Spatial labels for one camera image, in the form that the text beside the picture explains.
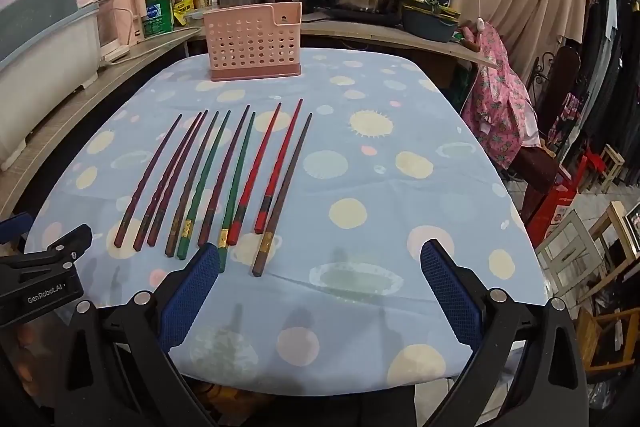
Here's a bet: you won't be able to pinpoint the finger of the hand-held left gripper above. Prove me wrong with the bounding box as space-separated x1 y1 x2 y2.
0 223 94 266
0 212 34 240

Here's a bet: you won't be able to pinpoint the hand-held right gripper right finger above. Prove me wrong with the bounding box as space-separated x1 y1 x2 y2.
421 241 590 427

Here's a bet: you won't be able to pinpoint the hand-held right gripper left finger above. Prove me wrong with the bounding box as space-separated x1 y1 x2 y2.
60 243 223 427

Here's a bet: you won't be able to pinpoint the dark maroon chopstick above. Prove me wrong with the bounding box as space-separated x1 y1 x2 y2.
148 109 209 248
133 111 203 253
114 114 183 249
197 104 250 249

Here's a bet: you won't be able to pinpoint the green chopstick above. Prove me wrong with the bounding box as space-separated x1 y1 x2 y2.
177 109 232 260
218 111 256 273

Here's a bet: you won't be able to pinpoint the red chopstick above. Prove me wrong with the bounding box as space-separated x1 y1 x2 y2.
227 102 283 249
255 98 304 236

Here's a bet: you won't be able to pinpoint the pink perforated utensil holder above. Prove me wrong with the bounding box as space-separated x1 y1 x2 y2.
202 2 303 82

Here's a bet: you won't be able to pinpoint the red plastic stool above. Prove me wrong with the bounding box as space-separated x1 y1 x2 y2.
527 146 601 235

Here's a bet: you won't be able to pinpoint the white plastic tub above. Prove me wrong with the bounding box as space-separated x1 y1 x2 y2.
0 0 101 172

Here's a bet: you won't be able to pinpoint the blue planet print tablecloth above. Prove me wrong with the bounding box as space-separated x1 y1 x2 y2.
25 47 548 395

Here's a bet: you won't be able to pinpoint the low wooden stool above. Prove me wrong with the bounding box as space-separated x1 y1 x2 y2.
577 306 640 380

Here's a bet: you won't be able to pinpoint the pink floral garment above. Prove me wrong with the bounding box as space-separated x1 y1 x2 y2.
459 22 542 172

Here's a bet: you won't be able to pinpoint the small wooden stool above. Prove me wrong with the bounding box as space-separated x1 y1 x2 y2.
597 144 627 194

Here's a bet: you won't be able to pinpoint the pink white kitchen appliance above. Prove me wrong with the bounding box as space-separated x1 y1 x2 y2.
96 0 147 62

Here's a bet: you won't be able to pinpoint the dark metal chair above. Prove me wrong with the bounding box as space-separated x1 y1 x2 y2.
515 44 585 230

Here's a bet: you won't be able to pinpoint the green box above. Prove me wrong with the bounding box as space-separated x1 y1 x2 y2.
143 0 175 38

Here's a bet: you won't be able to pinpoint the yellow packet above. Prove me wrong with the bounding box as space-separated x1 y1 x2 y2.
170 0 197 26

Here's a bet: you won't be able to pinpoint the blue basin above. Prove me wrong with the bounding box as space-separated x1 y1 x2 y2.
401 4 459 44

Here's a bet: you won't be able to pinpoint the hanging dark clothes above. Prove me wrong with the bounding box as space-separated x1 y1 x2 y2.
580 0 640 150

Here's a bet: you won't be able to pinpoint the black induction cooker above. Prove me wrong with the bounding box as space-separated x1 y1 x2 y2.
312 7 407 28

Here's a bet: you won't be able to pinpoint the white frame chair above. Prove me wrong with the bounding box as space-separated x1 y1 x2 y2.
536 209 610 299

